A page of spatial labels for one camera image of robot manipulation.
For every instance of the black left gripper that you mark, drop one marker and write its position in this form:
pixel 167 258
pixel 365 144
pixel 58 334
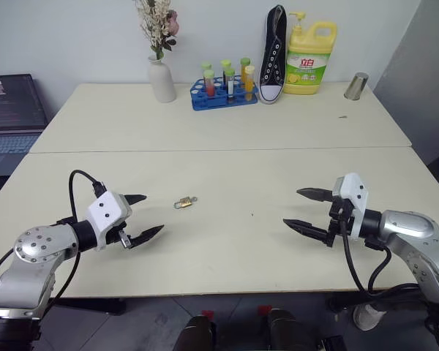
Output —
pixel 113 237

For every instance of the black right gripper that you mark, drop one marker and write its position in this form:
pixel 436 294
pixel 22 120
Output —
pixel 336 214

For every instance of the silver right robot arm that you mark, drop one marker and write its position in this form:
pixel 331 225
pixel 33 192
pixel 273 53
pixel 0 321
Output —
pixel 406 223

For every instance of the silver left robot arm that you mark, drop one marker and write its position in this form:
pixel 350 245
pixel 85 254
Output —
pixel 33 245

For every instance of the small brass padlock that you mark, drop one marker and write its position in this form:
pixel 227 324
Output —
pixel 183 203

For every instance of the small red tab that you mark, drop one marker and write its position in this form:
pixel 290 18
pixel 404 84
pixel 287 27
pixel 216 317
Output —
pixel 207 313
pixel 264 310

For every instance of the white rounded floor object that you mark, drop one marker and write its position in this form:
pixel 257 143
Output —
pixel 366 316

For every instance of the dark rounded shape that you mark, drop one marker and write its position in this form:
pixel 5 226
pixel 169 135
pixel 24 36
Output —
pixel 285 331
pixel 195 334

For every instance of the blue test tube rack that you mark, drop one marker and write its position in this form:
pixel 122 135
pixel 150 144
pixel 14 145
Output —
pixel 205 102

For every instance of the silver metal cup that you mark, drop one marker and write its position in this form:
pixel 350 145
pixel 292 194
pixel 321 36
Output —
pixel 356 86

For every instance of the white ceramic vase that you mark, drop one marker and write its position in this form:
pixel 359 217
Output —
pixel 161 80

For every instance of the yellow detergent pump bottle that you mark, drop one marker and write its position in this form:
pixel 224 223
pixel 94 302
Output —
pixel 307 69

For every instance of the yellow-capped orange liquid tube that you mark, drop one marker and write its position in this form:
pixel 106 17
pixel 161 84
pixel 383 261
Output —
pixel 249 82

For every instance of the green-capped red liquid tube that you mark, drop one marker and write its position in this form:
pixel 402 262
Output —
pixel 209 86

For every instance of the green-capped white-label tube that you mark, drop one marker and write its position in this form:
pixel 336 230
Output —
pixel 230 86

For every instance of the black canvas sneaker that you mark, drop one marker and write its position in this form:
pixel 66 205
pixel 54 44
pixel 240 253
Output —
pixel 272 55

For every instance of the green-capped orange liquid tube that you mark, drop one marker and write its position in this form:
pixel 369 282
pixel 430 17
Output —
pixel 244 62

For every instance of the green-capped empty test tube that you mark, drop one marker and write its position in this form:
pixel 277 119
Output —
pixel 206 66

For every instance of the green-capped dark test tube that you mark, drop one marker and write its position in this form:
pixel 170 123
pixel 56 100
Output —
pixel 225 64

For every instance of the grey open laptop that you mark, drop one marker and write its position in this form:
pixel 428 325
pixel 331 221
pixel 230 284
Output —
pixel 11 106

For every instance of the dried flower bouquet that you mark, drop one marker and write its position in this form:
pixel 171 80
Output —
pixel 155 25

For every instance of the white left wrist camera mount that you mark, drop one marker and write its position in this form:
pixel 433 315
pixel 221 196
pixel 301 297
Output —
pixel 106 212

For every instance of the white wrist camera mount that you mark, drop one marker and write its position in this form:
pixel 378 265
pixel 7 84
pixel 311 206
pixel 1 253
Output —
pixel 106 212
pixel 355 186

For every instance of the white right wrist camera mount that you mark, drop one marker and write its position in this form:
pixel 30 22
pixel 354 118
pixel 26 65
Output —
pixel 355 186

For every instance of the black table frame bar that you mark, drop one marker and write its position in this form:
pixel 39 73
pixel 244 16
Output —
pixel 95 306

